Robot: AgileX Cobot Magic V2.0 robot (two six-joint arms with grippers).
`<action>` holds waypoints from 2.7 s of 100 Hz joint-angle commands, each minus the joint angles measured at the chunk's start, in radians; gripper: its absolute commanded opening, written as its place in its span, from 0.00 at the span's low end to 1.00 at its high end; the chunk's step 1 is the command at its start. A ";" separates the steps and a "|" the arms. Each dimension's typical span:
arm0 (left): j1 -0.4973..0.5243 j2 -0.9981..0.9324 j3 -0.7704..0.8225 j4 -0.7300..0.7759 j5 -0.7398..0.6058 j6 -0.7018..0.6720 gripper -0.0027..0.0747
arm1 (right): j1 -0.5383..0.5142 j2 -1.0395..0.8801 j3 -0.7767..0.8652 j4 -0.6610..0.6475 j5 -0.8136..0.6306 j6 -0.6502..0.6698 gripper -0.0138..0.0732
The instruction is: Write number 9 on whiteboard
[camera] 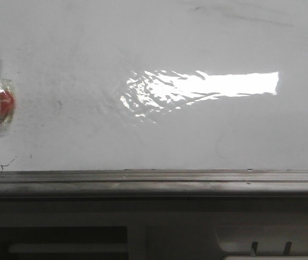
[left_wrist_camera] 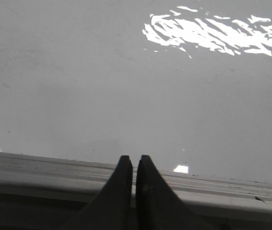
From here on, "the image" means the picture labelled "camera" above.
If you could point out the red magnet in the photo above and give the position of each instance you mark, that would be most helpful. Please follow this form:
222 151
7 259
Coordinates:
7 101

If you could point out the white whiteboard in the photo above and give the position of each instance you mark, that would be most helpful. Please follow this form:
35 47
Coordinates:
201 85

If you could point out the white plastic marker tray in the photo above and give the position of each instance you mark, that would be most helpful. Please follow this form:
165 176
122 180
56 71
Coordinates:
263 241

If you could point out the grey aluminium whiteboard frame rail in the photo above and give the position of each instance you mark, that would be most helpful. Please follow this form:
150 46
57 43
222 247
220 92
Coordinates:
152 183

